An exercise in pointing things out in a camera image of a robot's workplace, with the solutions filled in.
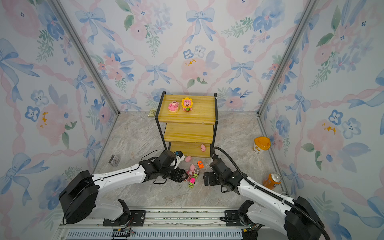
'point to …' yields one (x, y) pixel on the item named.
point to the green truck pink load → (192, 181)
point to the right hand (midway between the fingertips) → (210, 175)
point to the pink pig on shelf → (203, 148)
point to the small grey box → (114, 160)
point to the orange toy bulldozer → (200, 164)
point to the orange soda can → (272, 179)
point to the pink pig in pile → (192, 168)
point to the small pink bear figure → (189, 173)
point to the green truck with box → (195, 175)
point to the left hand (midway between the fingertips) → (185, 174)
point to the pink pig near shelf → (188, 159)
